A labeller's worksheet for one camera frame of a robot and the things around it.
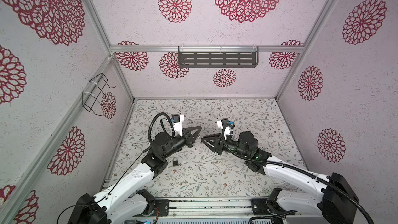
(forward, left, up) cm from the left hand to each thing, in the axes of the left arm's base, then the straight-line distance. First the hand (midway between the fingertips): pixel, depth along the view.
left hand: (201, 130), depth 70 cm
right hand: (-4, -1, +1) cm, 4 cm away
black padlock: (-4, +15, -27) cm, 31 cm away
